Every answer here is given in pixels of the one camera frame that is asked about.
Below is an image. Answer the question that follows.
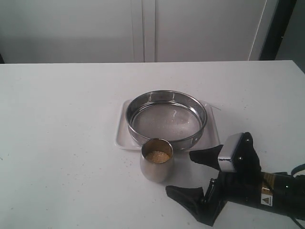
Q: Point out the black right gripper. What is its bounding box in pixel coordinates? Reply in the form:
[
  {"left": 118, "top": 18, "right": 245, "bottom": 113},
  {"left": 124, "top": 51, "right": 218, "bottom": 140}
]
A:
[{"left": 165, "top": 132, "right": 284, "bottom": 226}]

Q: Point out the stainless steel cup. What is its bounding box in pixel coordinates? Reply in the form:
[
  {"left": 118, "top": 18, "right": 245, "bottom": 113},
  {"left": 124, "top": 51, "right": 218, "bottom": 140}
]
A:
[{"left": 140, "top": 138, "right": 174, "bottom": 183}]

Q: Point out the pile of beige rice grains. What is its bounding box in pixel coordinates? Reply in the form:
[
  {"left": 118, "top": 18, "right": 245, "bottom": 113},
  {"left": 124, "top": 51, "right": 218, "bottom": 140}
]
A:
[{"left": 145, "top": 151, "right": 170, "bottom": 164}]

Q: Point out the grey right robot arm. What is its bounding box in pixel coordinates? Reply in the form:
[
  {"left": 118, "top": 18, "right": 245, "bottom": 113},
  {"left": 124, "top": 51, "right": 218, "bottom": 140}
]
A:
[{"left": 165, "top": 132, "right": 305, "bottom": 226}]

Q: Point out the round steel mesh sieve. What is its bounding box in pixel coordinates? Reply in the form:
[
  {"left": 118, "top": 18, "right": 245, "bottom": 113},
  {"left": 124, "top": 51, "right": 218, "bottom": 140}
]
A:
[{"left": 125, "top": 90, "right": 208, "bottom": 151}]

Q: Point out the white rectangular plastic tray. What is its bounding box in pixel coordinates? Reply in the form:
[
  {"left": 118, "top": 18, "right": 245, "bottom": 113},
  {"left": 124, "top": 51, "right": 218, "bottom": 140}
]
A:
[{"left": 114, "top": 100, "right": 220, "bottom": 151}]

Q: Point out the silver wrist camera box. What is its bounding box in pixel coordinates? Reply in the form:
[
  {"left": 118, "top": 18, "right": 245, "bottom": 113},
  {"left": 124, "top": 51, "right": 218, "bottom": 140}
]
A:
[{"left": 217, "top": 133, "right": 243, "bottom": 172}]

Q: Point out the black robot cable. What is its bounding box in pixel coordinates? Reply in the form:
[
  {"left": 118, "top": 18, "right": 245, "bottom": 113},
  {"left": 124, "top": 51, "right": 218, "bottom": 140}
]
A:
[{"left": 289, "top": 163, "right": 305, "bottom": 177}]

